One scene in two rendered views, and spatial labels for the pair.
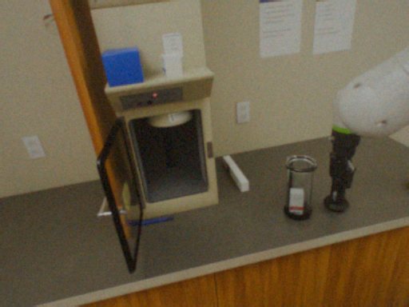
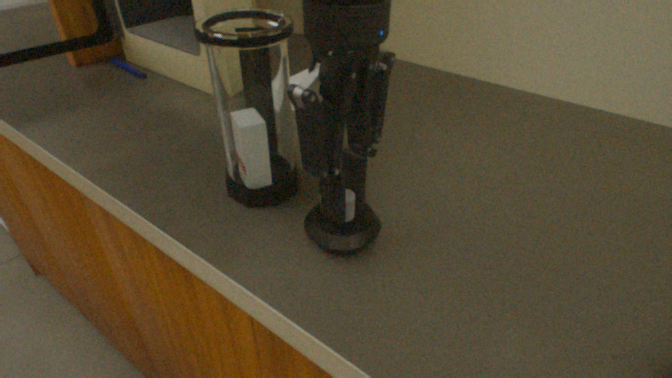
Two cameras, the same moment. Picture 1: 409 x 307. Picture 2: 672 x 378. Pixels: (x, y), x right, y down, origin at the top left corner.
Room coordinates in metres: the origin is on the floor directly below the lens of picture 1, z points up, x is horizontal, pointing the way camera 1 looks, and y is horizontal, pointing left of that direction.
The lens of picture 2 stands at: (0.62, -0.77, 1.31)
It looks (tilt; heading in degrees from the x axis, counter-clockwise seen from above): 37 degrees down; 47
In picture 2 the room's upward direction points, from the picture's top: straight up
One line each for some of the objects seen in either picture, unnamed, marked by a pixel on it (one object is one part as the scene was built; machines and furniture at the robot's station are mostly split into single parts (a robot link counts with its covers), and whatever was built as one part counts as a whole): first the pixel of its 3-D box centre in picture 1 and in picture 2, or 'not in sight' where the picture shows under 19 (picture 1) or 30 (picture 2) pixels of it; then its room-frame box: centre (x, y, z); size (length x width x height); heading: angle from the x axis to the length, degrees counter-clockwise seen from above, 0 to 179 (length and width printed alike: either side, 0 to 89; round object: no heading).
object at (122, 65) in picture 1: (124, 65); not in sight; (0.90, 0.21, 1.56); 0.10 x 0.10 x 0.09; 9
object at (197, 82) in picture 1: (161, 93); not in sight; (0.91, 0.11, 1.46); 0.32 x 0.12 x 0.10; 99
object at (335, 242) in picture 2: (336, 200); (342, 216); (0.90, -0.49, 0.97); 0.09 x 0.09 x 0.07
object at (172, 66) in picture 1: (171, 65); not in sight; (0.92, 0.07, 1.54); 0.05 x 0.05 x 0.06; 16
